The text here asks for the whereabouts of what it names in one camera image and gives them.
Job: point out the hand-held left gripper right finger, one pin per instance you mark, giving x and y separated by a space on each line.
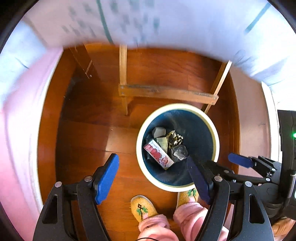
197 180

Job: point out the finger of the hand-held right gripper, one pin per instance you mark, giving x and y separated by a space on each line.
219 170
240 160

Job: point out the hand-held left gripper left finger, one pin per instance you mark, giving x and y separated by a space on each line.
107 178

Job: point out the clear plastic cup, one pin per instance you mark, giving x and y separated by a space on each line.
179 153

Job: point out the blue bin with cream rim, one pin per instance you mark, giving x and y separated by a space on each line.
196 129

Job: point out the black gold wrapper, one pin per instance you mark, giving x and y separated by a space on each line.
173 139

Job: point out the pink strawberry print box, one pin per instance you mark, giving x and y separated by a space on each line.
157 154

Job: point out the pale yellow paper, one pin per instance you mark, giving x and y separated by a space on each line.
161 141

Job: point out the small white box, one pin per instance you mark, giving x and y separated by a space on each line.
159 132

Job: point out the person's right yellow slipper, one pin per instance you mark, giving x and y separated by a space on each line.
187 198

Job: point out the person's yellow slipper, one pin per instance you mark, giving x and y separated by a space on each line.
187 198
143 208

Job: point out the person's right leg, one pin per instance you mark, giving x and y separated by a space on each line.
189 217

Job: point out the person's left yellow slipper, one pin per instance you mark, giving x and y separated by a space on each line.
143 208

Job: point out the pink bed blanket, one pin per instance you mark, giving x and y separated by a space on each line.
18 139

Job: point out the tree print tablecloth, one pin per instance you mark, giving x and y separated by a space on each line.
161 23

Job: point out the wooden table frame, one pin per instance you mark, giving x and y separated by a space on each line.
161 91

